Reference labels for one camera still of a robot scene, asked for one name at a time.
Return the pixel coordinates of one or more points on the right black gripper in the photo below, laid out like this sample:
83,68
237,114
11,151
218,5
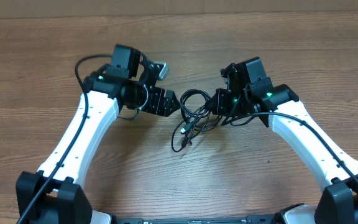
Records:
220,102

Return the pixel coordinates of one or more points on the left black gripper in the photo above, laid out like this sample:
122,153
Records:
166,109

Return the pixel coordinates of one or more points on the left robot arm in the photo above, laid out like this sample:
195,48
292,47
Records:
55,193

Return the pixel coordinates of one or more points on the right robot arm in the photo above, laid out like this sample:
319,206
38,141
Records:
249,94

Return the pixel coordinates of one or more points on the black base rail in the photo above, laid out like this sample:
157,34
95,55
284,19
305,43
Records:
250,219

